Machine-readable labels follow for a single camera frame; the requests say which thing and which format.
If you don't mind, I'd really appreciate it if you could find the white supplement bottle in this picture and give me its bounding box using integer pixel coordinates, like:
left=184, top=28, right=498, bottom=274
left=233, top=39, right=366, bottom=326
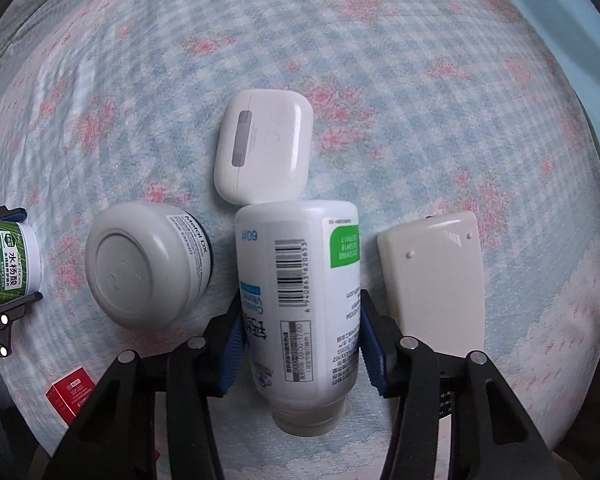
left=234, top=200, right=363, bottom=436

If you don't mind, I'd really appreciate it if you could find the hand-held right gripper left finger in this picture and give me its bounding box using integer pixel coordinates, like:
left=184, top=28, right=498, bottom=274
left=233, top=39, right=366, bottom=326
left=39, top=294, right=246, bottom=480

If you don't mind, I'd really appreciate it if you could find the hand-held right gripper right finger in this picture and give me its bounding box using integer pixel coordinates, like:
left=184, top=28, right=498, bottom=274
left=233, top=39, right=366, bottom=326
left=358, top=288, right=563, bottom=480

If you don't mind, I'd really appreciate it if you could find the red small box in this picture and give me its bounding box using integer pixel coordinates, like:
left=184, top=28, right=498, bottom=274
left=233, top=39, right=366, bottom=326
left=45, top=367, right=97, bottom=429

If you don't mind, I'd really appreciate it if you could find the white round jar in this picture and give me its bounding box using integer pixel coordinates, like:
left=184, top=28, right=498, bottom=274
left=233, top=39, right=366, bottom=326
left=85, top=201, right=214, bottom=331

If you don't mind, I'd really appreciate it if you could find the checkered floral blanket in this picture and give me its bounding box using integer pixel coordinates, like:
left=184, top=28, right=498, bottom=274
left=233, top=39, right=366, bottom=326
left=0, top=0, right=600, bottom=480

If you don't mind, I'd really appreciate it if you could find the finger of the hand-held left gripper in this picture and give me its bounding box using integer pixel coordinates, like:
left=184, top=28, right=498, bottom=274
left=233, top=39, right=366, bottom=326
left=0, top=291, right=44, bottom=359
left=0, top=188, right=27, bottom=225

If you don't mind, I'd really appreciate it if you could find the green label round tub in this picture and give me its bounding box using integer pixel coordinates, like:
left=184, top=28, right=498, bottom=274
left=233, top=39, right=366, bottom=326
left=0, top=221, right=42, bottom=307

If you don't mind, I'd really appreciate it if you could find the cream rectangular box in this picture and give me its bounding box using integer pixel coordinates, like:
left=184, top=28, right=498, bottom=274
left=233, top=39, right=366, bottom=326
left=377, top=211, right=485, bottom=353

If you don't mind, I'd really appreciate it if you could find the white earbuds case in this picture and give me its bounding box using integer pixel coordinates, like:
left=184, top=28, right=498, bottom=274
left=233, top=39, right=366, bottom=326
left=213, top=89, right=314, bottom=206

